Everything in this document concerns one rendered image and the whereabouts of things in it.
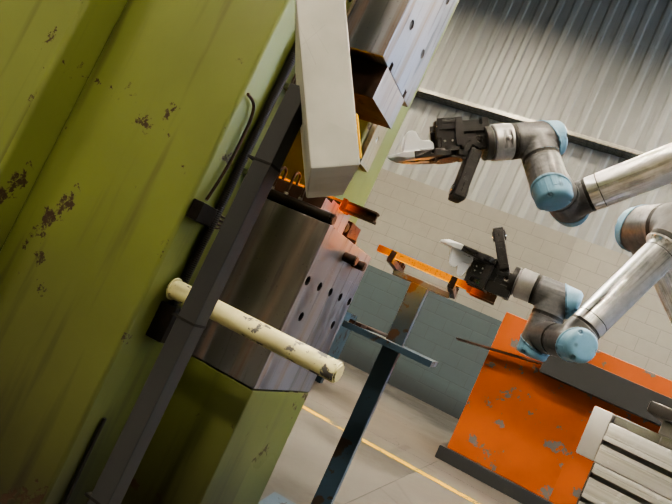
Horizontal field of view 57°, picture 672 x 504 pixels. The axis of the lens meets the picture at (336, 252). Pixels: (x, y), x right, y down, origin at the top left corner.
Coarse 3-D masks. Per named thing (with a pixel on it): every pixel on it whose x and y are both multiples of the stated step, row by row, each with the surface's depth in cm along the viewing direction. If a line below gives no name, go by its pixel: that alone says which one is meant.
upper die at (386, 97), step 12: (360, 60) 167; (360, 72) 166; (372, 72) 165; (384, 72) 164; (360, 84) 166; (372, 84) 164; (384, 84) 167; (360, 96) 166; (372, 96) 164; (384, 96) 169; (396, 96) 176; (360, 108) 176; (372, 108) 171; (384, 108) 172; (396, 108) 180; (372, 120) 182; (384, 120) 177
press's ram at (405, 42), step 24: (360, 0) 166; (384, 0) 163; (408, 0) 161; (432, 0) 173; (456, 0) 189; (360, 24) 164; (384, 24) 162; (408, 24) 166; (432, 24) 180; (360, 48) 162; (384, 48) 160; (408, 48) 171; (432, 48) 186; (408, 72) 178; (408, 96) 184
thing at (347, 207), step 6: (288, 180) 179; (336, 198) 172; (342, 204) 171; (348, 204) 172; (354, 204) 170; (342, 210) 170; (348, 210) 171; (354, 210) 171; (360, 210) 170; (366, 210) 169; (372, 210) 168; (354, 216) 172; (360, 216) 169; (366, 216) 169; (372, 216) 169; (378, 216) 170; (372, 222) 168
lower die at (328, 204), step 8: (280, 184) 167; (288, 184) 166; (288, 192) 165; (296, 192) 164; (304, 200) 163; (312, 200) 162; (320, 200) 162; (328, 200) 163; (336, 200) 171; (328, 208) 165; (336, 208) 169; (344, 216) 176; (336, 224) 173; (344, 224) 178
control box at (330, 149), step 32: (320, 0) 100; (320, 32) 100; (320, 64) 100; (320, 96) 99; (352, 96) 100; (320, 128) 99; (352, 128) 99; (320, 160) 99; (352, 160) 99; (320, 192) 126
